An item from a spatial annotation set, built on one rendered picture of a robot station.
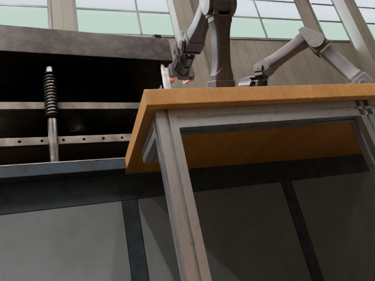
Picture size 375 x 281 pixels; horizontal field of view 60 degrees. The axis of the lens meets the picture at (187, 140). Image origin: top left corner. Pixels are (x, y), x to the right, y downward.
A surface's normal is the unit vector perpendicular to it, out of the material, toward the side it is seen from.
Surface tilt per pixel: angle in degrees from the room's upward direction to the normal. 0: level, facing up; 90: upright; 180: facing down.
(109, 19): 90
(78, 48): 90
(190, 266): 90
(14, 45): 90
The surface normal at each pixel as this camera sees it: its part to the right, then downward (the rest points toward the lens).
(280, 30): 0.27, -0.40
